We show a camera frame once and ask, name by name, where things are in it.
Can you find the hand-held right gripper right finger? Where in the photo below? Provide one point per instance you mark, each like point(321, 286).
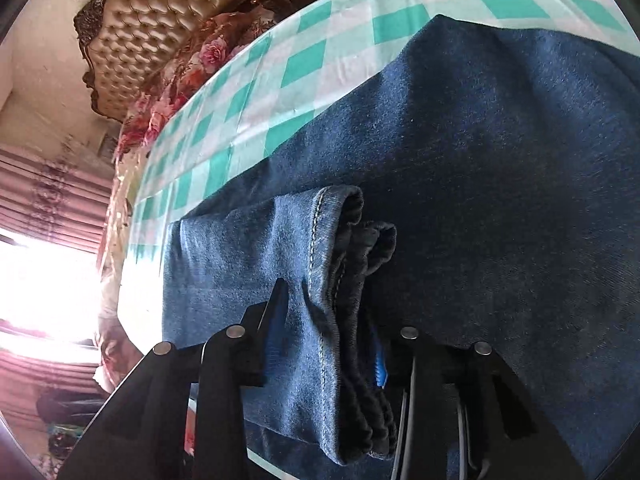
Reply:
point(380, 360)

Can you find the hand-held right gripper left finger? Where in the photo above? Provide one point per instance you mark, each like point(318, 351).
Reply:
point(277, 332)

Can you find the blue denim pants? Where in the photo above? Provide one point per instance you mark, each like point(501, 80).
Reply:
point(475, 160)

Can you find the bright window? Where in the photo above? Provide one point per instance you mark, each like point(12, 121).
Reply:
point(45, 290)

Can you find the pink striped curtain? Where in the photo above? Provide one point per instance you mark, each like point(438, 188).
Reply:
point(50, 195)

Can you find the teal white checked tablecloth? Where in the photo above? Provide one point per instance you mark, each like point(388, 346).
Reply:
point(325, 60)

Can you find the red floral blanket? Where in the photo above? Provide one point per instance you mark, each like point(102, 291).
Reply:
point(210, 50)

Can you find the tufted leather carved headboard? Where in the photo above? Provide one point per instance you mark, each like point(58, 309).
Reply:
point(160, 25)

